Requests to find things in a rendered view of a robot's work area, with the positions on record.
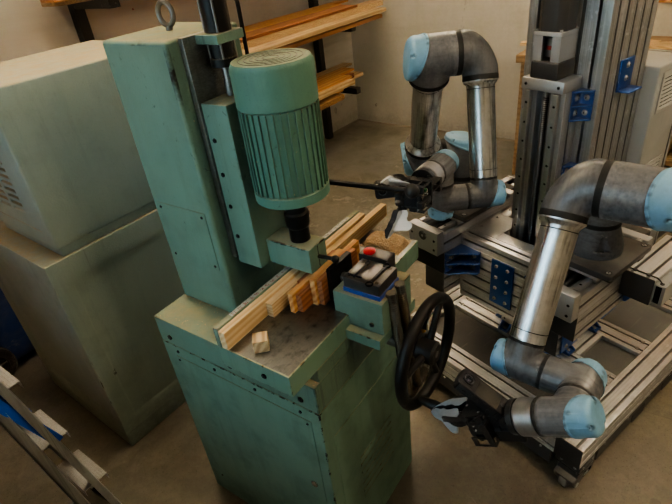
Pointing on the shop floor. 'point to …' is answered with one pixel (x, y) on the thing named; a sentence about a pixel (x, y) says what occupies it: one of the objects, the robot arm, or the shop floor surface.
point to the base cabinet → (300, 434)
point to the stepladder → (22, 422)
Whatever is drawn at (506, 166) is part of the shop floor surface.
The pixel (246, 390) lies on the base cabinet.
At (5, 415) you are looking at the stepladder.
